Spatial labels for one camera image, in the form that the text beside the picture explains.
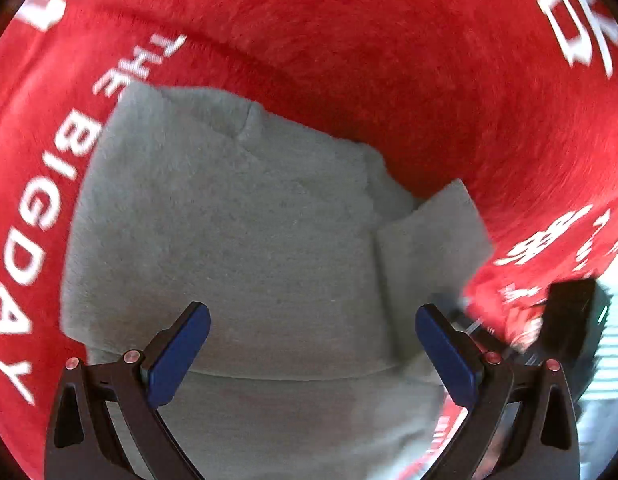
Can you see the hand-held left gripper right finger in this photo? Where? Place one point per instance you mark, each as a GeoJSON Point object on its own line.
{"type": "Point", "coordinates": [446, 355]}

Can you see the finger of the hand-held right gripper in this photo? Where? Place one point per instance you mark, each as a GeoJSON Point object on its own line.
{"type": "Point", "coordinates": [509, 345]}

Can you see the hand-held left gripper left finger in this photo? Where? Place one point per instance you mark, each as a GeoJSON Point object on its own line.
{"type": "Point", "coordinates": [181, 355]}

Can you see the grey fleece garment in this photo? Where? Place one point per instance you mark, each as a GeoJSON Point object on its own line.
{"type": "Point", "coordinates": [239, 235]}

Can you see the red printed blanket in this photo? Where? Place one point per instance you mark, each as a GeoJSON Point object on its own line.
{"type": "Point", "coordinates": [389, 60]}

